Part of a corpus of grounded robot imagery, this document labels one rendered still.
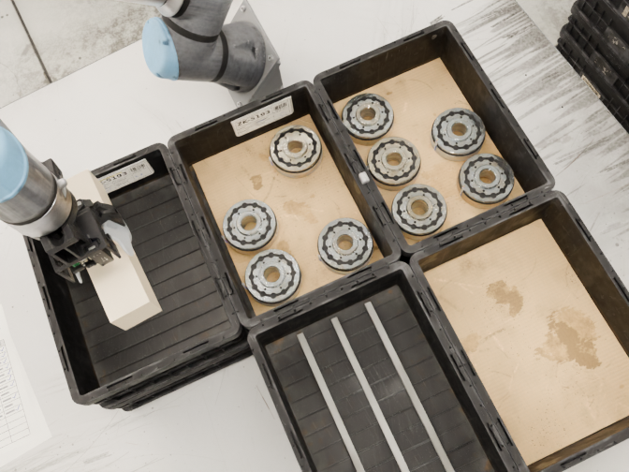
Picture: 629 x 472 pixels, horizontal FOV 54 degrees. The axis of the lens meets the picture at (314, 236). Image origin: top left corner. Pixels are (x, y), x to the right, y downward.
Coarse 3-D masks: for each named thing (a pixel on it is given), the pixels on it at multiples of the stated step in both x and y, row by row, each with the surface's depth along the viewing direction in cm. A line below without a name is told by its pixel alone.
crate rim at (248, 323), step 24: (264, 96) 117; (312, 96) 116; (216, 120) 116; (168, 144) 115; (336, 144) 113; (192, 192) 112; (360, 192) 110; (216, 264) 107; (384, 264) 105; (336, 288) 104; (240, 312) 104
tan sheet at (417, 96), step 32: (352, 96) 127; (384, 96) 127; (416, 96) 126; (448, 96) 126; (416, 128) 124; (448, 160) 121; (384, 192) 120; (448, 192) 119; (512, 192) 118; (448, 224) 117
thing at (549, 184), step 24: (432, 24) 120; (384, 48) 119; (336, 72) 118; (480, 72) 116; (336, 120) 114; (528, 144) 110; (360, 168) 111; (528, 192) 107; (384, 216) 108; (480, 216) 106; (432, 240) 106
